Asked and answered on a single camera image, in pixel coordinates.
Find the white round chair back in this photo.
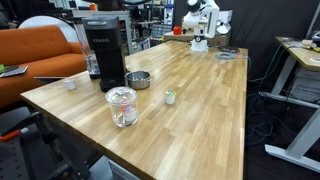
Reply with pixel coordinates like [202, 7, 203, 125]
[18, 15, 78, 42]

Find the cardboard box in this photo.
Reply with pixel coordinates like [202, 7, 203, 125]
[164, 32, 230, 46]

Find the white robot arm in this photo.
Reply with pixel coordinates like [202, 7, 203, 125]
[183, 0, 220, 51]

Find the black Keurig coffee machine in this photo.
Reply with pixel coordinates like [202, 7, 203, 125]
[82, 16, 126, 92]

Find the clear water reservoir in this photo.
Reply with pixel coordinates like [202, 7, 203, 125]
[73, 17, 100, 79]

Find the white pod with colourful top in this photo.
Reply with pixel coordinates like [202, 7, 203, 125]
[165, 90, 176, 104]

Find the clear glass jar with lid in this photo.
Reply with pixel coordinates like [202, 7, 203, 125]
[105, 86, 138, 127]

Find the black metal stand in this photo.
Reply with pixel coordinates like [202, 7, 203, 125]
[0, 112, 88, 180]

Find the small white cup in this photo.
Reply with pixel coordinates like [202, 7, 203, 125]
[63, 78, 76, 90]

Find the red box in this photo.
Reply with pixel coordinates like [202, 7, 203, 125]
[173, 26, 182, 35]

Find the small steel pot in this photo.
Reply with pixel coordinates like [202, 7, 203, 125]
[125, 71, 153, 90]

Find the dark tablet on sofa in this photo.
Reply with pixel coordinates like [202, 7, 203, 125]
[0, 66, 28, 78]

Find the orange sofa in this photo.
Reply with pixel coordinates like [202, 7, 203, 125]
[0, 26, 86, 109]

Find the side desk with white legs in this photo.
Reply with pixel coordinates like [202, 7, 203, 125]
[259, 36, 320, 174]

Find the grey coiled cable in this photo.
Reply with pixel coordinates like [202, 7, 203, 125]
[214, 51, 249, 61]

